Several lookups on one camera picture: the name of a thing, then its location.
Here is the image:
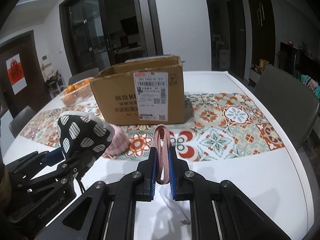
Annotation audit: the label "cardboard box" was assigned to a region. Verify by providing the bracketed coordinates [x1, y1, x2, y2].
[89, 54, 187, 125]

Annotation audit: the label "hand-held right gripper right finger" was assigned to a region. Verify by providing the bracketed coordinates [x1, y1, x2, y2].
[168, 146, 293, 240]

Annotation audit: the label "grey dining chair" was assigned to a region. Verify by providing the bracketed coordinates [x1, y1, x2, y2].
[9, 105, 35, 138]
[68, 67, 100, 85]
[252, 65, 320, 150]

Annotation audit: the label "white fruit basket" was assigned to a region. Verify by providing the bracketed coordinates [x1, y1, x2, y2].
[61, 79, 93, 107]

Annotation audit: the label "dark tall cabinet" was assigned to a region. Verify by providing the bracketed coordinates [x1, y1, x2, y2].
[244, 0, 275, 68]

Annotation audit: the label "pink cloth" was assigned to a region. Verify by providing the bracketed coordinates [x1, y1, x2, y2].
[153, 124, 173, 185]

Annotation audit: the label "pink fuzzy sock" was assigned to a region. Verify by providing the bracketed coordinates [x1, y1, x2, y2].
[104, 124, 130, 155]

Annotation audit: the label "white storage rack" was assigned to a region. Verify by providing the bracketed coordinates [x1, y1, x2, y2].
[45, 69, 62, 99]

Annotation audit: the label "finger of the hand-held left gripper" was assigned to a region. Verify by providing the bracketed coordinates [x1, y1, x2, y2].
[5, 147, 65, 178]
[30, 158, 86, 193]

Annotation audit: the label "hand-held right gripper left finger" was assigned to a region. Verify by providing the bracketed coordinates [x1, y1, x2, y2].
[44, 147, 158, 240]

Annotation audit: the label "dark hallway door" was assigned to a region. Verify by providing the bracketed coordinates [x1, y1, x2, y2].
[227, 0, 247, 80]

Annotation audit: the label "dark sliding glass door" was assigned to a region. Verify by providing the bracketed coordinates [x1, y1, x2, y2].
[59, 0, 163, 75]

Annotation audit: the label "dark low cabinet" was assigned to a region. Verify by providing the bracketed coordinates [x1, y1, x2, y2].
[276, 41, 320, 80]

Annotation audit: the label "red wall poster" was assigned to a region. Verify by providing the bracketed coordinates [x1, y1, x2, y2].
[5, 52, 27, 95]

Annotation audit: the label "patterned table runner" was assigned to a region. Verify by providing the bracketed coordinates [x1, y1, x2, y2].
[19, 92, 287, 162]

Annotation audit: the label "brown wooden door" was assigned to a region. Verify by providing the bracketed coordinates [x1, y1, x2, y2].
[0, 30, 42, 120]

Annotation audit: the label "white hallway boxes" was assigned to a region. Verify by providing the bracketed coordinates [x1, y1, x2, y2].
[211, 34, 229, 70]

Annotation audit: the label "black white patterned sock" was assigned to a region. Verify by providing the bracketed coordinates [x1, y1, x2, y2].
[57, 112, 116, 194]

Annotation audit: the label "pile of colourful clothes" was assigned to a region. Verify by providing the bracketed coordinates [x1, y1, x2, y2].
[301, 74, 320, 98]

